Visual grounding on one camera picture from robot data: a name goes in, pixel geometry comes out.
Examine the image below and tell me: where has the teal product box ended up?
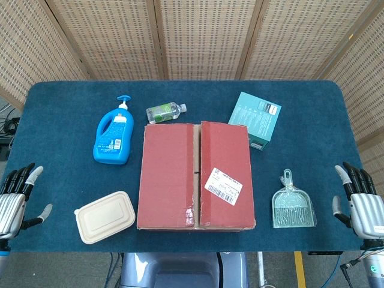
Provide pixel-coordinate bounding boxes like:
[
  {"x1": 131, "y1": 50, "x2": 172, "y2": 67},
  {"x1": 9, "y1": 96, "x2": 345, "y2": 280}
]
[{"x1": 227, "y1": 91, "x2": 283, "y2": 151}]

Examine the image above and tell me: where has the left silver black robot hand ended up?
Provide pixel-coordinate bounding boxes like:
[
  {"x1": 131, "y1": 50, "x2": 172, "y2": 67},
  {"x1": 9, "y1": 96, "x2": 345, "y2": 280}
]
[{"x1": 0, "y1": 163, "x2": 53, "y2": 241}]

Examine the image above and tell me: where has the bamboo folding screen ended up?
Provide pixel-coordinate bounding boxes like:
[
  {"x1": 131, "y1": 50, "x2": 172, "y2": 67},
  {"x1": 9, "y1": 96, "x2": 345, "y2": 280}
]
[{"x1": 0, "y1": 0, "x2": 384, "y2": 193}]

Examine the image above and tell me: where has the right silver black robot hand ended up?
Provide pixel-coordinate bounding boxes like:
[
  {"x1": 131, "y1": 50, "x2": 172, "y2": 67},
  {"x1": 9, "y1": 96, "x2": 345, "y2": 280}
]
[{"x1": 332, "y1": 161, "x2": 384, "y2": 241}]

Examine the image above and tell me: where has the black background cable bundle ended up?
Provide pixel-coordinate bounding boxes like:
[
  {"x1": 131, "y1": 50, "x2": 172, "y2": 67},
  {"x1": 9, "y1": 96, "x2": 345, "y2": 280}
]
[{"x1": 0, "y1": 101, "x2": 22, "y2": 163}]

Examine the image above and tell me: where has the blue detergent pump bottle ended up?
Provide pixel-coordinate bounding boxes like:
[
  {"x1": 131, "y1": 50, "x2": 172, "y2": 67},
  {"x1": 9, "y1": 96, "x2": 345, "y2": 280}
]
[{"x1": 92, "y1": 95, "x2": 135, "y2": 165}]

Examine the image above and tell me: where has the clear plastic water bottle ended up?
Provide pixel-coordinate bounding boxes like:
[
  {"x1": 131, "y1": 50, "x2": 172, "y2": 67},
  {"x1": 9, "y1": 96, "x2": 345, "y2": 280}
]
[{"x1": 146, "y1": 101, "x2": 188, "y2": 125}]

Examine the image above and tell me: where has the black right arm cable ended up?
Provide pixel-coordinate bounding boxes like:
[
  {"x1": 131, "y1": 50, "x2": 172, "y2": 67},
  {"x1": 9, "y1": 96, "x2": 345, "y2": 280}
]
[{"x1": 340, "y1": 253, "x2": 365, "y2": 275}]

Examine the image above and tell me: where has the blue felt table cloth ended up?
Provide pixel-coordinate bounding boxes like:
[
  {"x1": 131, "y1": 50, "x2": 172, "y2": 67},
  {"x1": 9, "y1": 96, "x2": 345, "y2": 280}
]
[{"x1": 0, "y1": 80, "x2": 371, "y2": 253}]

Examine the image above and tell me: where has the clear plastic dustpan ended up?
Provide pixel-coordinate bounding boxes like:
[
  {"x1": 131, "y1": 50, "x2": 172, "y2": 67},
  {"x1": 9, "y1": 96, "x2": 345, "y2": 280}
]
[{"x1": 271, "y1": 169, "x2": 316, "y2": 229}]

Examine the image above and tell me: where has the beige lidded food container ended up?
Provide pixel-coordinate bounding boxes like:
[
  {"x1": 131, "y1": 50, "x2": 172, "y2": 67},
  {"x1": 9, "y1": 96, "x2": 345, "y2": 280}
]
[{"x1": 74, "y1": 191, "x2": 136, "y2": 245}]

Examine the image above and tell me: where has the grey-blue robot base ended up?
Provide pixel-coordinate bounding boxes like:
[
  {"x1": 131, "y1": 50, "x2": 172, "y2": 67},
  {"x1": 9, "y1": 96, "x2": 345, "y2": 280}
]
[{"x1": 119, "y1": 251, "x2": 250, "y2": 288}]

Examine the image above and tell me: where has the large red cardboard box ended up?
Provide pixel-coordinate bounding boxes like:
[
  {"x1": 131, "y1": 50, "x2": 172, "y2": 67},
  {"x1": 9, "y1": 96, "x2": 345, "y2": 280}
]
[{"x1": 136, "y1": 121, "x2": 257, "y2": 233}]

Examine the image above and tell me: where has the blue floor cable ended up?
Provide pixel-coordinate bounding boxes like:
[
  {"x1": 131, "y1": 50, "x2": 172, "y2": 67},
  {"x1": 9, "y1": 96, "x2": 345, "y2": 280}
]
[
  {"x1": 109, "y1": 253, "x2": 122, "y2": 288},
  {"x1": 323, "y1": 257, "x2": 343, "y2": 288}
]

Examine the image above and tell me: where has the white metal pole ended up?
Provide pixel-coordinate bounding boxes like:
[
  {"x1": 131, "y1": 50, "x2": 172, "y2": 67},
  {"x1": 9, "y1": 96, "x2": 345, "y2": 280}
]
[{"x1": 257, "y1": 251, "x2": 268, "y2": 288}]

